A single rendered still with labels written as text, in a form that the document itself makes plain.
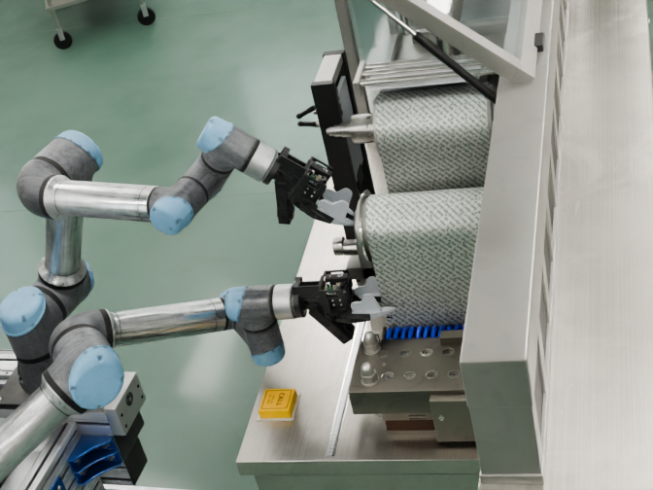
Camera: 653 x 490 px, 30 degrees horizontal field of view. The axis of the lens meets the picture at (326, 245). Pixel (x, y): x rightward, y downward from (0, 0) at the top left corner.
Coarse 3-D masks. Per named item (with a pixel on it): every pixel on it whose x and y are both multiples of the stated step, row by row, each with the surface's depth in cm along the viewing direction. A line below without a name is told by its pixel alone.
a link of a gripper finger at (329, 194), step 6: (324, 192) 251; (330, 192) 251; (336, 192) 251; (342, 192) 251; (348, 192) 250; (324, 198) 251; (330, 198) 252; (336, 198) 252; (342, 198) 251; (348, 198) 251; (348, 210) 253; (348, 216) 252
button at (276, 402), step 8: (264, 392) 264; (272, 392) 263; (280, 392) 263; (288, 392) 262; (264, 400) 262; (272, 400) 261; (280, 400) 261; (288, 400) 260; (264, 408) 259; (272, 408) 259; (280, 408) 258; (288, 408) 258; (264, 416) 260; (272, 416) 260; (280, 416) 259; (288, 416) 259
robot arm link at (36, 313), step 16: (32, 288) 292; (0, 304) 291; (16, 304) 289; (32, 304) 288; (48, 304) 292; (0, 320) 288; (16, 320) 286; (32, 320) 287; (48, 320) 291; (16, 336) 288; (32, 336) 289; (48, 336) 291; (16, 352) 293; (32, 352) 291; (48, 352) 293
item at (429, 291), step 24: (384, 264) 247; (408, 264) 245; (432, 264) 244; (456, 264) 243; (384, 288) 250; (408, 288) 249; (432, 288) 248; (456, 288) 247; (408, 312) 253; (432, 312) 252; (456, 312) 251
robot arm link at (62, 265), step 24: (72, 144) 269; (72, 168) 266; (96, 168) 274; (72, 216) 280; (48, 240) 287; (72, 240) 285; (48, 264) 292; (72, 264) 292; (48, 288) 294; (72, 288) 295
